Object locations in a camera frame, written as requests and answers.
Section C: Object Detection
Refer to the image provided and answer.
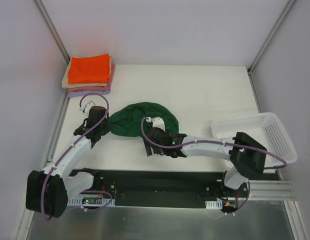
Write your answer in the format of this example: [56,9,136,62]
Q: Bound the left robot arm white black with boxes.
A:
[25,105,110,220]

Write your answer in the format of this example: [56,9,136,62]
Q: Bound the left white cable duct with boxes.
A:
[67,196,116,207]

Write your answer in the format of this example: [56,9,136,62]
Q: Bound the folded beige t-shirt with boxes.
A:
[61,55,113,89]

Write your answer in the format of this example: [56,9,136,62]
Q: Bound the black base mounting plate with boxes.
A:
[66,167,282,209]

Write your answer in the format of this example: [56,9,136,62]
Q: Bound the left aluminium corner post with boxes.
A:
[33,0,71,64]

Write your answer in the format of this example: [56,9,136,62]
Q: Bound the folded orange t-shirt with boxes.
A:
[67,53,111,85]

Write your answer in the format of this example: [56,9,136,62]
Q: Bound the folded pink t-shirt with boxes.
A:
[67,64,116,92]

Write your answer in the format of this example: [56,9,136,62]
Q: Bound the white plastic perforated basket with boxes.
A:
[211,112,298,164]

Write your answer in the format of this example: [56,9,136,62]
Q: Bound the dark green t-shirt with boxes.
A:
[109,102,179,138]

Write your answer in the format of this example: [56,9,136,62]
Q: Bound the right aluminium corner post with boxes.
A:
[247,0,298,76]

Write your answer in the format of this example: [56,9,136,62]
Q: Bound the aluminium corner post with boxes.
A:
[33,0,71,64]
[247,0,298,76]

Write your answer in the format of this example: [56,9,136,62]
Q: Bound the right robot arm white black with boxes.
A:
[141,127,266,198]

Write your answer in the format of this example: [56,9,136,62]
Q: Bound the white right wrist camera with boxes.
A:
[146,117,166,131]

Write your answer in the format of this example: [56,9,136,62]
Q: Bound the white cable duct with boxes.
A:
[67,196,116,207]
[205,199,223,210]

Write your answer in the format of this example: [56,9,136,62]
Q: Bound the folded lavender t-shirt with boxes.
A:
[67,89,111,98]

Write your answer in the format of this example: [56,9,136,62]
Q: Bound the right white cable duct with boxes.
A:
[205,199,223,210]

